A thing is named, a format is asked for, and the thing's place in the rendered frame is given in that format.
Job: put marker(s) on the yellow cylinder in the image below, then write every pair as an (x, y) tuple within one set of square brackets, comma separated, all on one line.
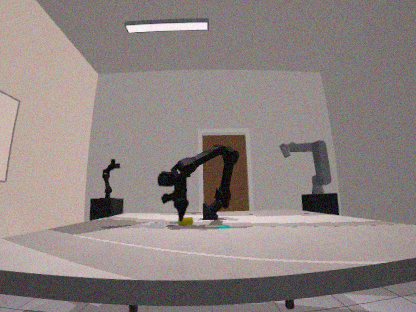
[(186, 221)]

